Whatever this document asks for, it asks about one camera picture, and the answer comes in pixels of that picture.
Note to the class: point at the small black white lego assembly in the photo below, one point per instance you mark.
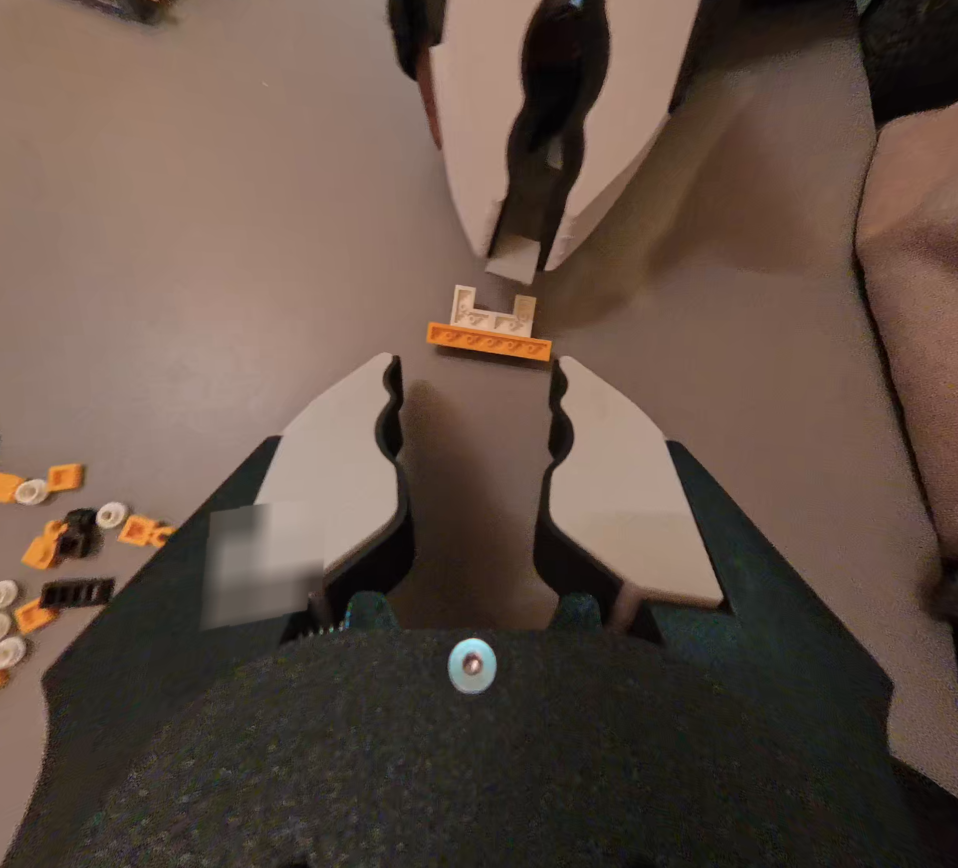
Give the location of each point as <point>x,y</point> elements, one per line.
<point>490,318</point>

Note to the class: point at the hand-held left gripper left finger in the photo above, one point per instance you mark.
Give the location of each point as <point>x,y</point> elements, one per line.
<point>337,479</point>

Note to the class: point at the dark fleece jacket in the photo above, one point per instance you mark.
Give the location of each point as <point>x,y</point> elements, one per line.
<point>913,37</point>

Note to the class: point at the beige shirt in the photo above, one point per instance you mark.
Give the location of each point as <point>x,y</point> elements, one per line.
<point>913,322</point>

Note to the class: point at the cluster of small lego parts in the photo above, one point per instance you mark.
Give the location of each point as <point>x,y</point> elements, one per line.
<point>67,546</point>

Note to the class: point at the long orange lego plate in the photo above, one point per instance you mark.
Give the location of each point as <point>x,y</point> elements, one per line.
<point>486,343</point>

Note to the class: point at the person's right hand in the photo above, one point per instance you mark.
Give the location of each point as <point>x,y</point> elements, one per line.
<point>430,97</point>

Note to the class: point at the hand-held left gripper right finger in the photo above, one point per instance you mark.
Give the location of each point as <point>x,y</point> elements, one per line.
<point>629,501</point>

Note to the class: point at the light grey lego piece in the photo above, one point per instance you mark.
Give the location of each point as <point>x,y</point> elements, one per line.
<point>513,258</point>

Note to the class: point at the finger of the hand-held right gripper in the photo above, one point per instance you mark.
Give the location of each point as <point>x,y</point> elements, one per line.
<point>651,60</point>
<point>479,60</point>

